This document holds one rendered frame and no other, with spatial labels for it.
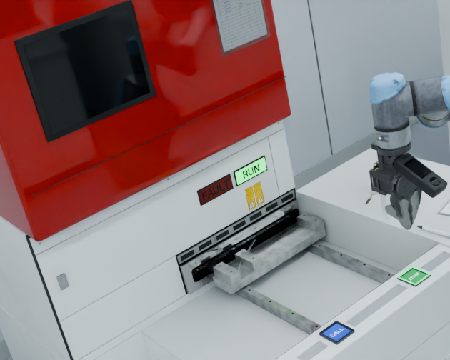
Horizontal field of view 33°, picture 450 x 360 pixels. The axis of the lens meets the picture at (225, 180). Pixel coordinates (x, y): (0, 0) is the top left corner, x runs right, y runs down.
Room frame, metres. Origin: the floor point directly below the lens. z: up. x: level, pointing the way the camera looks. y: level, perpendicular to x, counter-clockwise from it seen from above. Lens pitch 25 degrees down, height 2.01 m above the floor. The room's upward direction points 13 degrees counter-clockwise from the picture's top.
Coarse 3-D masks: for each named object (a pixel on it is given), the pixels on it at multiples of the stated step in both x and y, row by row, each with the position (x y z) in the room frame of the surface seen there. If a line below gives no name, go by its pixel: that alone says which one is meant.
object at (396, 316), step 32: (448, 256) 1.54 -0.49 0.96; (384, 288) 1.47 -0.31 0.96; (416, 288) 1.44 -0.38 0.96; (448, 288) 1.48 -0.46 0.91; (352, 320) 1.38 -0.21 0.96; (384, 320) 1.36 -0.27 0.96; (416, 320) 1.41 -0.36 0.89; (448, 320) 1.47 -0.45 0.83; (288, 352) 1.32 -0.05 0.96; (320, 352) 1.29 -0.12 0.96; (352, 352) 1.30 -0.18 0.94; (384, 352) 1.35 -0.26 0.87
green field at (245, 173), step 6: (258, 162) 1.99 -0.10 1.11; (264, 162) 2.00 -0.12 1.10; (246, 168) 1.96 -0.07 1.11; (252, 168) 1.97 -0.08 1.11; (258, 168) 1.99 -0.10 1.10; (264, 168) 2.00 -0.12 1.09; (240, 174) 1.95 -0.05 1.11; (246, 174) 1.96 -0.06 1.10; (252, 174) 1.97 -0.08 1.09; (240, 180) 1.95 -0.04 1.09
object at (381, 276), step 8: (312, 248) 1.91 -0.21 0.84; (320, 248) 1.88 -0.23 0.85; (328, 248) 1.88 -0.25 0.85; (328, 256) 1.86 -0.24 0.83; (336, 256) 1.83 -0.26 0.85; (344, 256) 1.81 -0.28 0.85; (344, 264) 1.80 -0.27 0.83; (352, 264) 1.78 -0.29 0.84; (360, 264) 1.76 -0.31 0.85; (368, 264) 1.75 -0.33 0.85; (360, 272) 1.75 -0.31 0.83; (368, 272) 1.73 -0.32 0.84; (376, 272) 1.70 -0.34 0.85; (384, 272) 1.69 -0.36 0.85; (376, 280) 1.70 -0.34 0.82; (384, 280) 1.68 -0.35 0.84
